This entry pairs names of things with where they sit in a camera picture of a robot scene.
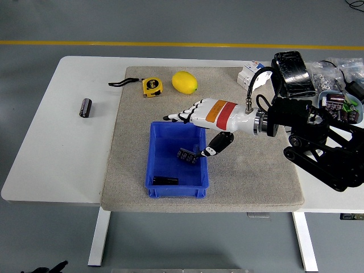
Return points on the yellow lemon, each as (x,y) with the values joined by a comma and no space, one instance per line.
(184,82)

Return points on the black wrapped device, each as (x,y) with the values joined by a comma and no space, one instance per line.
(293,72)

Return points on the clear bag of metal nuts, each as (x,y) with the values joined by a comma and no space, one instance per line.
(324,78)

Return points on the white blue circuit breaker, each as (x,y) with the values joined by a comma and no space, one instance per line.
(245,74)

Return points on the light blue bowl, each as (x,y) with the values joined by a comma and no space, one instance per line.
(360,106)

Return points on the grey-brown mat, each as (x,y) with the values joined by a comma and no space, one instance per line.
(244,176)

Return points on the yellow tape measure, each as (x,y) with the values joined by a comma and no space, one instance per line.
(153,86)

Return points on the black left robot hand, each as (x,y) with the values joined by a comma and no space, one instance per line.
(48,270)

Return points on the clear plastic bag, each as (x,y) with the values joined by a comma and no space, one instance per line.
(351,66)

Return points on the white left table leg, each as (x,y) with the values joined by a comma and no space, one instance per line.
(99,236)

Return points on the grey under-table bracket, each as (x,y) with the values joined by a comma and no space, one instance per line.
(258,214)

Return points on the white right table leg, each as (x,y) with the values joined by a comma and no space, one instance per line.
(305,241)

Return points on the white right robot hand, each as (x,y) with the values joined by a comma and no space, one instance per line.
(221,115)

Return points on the small green parts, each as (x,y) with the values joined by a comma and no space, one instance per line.
(349,106)

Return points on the black cylindrical battery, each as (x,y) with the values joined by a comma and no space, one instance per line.
(186,155)
(165,180)
(86,107)

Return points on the blue plastic box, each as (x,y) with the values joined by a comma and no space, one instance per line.
(167,165)

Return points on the table height control panel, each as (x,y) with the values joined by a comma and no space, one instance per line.
(351,216)

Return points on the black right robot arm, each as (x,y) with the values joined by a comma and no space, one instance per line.
(295,116)

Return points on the black power adapter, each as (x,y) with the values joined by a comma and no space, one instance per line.
(357,89)

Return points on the white table leg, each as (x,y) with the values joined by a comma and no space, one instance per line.
(99,236)
(305,241)

